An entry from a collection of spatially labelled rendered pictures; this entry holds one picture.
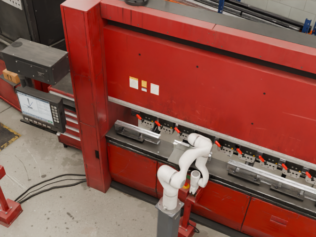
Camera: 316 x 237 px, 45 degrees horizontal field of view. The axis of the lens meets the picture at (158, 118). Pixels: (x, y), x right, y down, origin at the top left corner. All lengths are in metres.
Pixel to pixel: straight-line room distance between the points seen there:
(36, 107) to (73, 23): 0.82
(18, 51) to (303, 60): 2.21
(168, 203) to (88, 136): 1.26
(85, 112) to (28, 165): 1.53
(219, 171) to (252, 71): 1.16
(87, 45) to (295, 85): 1.67
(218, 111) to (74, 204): 2.11
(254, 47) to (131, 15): 0.99
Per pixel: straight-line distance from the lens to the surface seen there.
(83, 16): 3.16
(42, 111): 3.53
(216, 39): 2.93
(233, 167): 3.73
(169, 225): 3.38
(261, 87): 3.06
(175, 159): 3.62
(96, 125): 3.82
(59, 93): 4.46
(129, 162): 4.14
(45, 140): 5.34
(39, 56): 3.30
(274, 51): 2.86
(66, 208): 4.57
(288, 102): 3.08
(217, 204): 4.02
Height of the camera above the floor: 3.69
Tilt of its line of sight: 42 degrees down
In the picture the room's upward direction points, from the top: 2 degrees clockwise
